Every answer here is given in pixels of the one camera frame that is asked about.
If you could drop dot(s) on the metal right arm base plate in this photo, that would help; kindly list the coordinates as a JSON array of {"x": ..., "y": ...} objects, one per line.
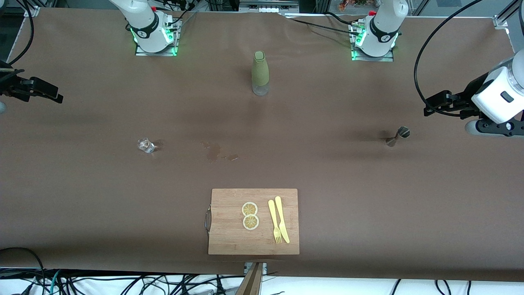
[{"x": 174, "y": 47}]

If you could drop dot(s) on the brown wooden beam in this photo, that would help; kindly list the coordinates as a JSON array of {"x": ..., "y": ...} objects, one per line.
[{"x": 250, "y": 282}]

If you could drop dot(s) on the brown table cover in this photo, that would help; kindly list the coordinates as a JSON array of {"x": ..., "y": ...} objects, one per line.
[{"x": 368, "y": 205}]

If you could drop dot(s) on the clear glass shaker cup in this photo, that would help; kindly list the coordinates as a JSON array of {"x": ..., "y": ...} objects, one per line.
[{"x": 146, "y": 145}]

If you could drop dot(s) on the wooden cutting board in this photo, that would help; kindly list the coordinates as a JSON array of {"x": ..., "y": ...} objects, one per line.
[{"x": 229, "y": 229}]

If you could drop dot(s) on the lemon slice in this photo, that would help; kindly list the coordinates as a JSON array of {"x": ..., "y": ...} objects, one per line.
[
  {"x": 249, "y": 208},
  {"x": 251, "y": 222}
]

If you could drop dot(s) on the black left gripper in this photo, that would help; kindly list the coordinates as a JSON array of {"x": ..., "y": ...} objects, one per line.
[{"x": 470, "y": 93}]

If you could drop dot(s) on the yellow plastic fork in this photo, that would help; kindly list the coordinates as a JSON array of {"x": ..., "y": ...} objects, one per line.
[{"x": 274, "y": 217}]

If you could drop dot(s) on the green sleeved glass bottle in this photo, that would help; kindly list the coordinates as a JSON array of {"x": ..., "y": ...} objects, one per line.
[{"x": 260, "y": 69}]

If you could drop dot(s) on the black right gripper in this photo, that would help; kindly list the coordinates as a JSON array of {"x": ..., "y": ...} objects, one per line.
[{"x": 9, "y": 85}]

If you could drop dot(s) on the metal jigger measuring cup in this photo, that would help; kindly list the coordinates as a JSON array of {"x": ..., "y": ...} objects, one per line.
[{"x": 399, "y": 135}]

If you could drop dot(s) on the yellow plastic knife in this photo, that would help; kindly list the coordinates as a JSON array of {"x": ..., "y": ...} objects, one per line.
[{"x": 281, "y": 217}]

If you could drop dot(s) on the aluminium frame corner bracket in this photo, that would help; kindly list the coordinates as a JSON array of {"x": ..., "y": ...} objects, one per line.
[
  {"x": 32, "y": 11},
  {"x": 500, "y": 22}
]

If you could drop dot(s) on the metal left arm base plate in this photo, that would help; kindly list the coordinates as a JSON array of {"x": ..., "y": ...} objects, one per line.
[{"x": 391, "y": 56}]

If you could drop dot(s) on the small metal bracket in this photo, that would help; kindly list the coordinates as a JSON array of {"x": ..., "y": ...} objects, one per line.
[{"x": 264, "y": 267}]

